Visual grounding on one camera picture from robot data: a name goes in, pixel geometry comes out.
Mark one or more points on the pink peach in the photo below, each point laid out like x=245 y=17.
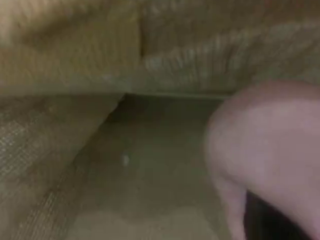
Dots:
x=265 y=140

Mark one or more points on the brown jute tote bag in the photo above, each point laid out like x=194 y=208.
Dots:
x=75 y=125

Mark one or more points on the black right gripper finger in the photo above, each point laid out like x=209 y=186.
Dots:
x=270 y=220

